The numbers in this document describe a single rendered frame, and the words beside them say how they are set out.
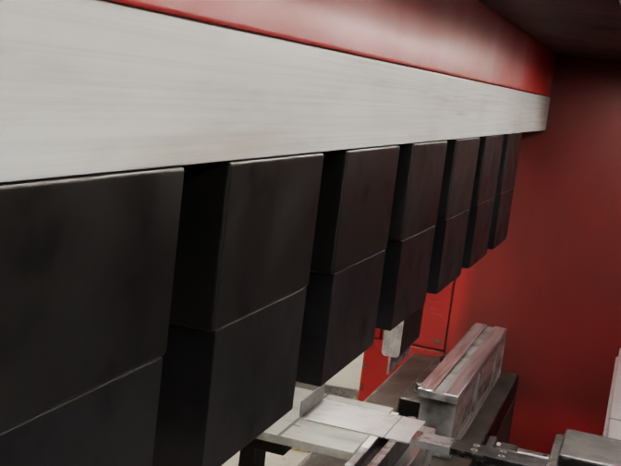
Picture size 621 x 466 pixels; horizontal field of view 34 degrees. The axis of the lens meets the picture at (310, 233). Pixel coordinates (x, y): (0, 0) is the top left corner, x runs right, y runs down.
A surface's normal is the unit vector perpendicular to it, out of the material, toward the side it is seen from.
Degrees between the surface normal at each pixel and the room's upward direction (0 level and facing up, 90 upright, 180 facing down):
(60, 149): 90
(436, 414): 90
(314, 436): 0
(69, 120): 90
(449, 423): 90
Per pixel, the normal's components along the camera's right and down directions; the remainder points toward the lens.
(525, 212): -0.32, 0.11
